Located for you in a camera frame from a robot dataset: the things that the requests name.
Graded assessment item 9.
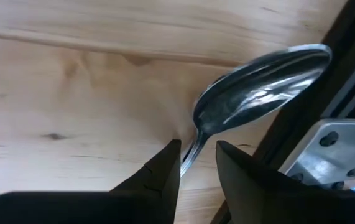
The silver metal mounting bracket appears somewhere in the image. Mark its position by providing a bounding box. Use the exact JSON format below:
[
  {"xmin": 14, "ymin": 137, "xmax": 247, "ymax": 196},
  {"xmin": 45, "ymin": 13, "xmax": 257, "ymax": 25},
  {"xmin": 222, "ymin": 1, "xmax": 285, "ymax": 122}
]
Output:
[{"xmin": 278, "ymin": 118, "xmax": 355, "ymax": 191}]

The silver spoon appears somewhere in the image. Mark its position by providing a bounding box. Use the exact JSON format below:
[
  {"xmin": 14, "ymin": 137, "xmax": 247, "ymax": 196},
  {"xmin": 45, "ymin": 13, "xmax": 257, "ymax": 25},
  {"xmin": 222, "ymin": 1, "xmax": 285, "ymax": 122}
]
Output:
[{"xmin": 180, "ymin": 43, "xmax": 333, "ymax": 178}]

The black aluminium table frame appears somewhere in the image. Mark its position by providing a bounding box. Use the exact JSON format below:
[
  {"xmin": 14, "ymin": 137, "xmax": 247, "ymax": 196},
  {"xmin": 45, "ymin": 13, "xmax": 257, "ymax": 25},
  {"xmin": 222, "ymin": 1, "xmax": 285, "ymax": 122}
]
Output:
[{"xmin": 210, "ymin": 0, "xmax": 355, "ymax": 224}]

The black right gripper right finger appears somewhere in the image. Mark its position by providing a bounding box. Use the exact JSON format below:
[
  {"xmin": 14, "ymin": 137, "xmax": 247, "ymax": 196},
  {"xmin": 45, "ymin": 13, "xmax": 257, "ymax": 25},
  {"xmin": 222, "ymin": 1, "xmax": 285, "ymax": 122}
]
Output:
[{"xmin": 216, "ymin": 140, "xmax": 355, "ymax": 224}]

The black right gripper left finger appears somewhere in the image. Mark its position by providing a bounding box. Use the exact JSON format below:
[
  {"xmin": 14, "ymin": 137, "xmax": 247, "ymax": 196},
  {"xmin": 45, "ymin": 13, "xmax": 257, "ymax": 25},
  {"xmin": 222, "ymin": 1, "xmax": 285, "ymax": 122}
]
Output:
[{"xmin": 0, "ymin": 139, "xmax": 182, "ymax": 224}]

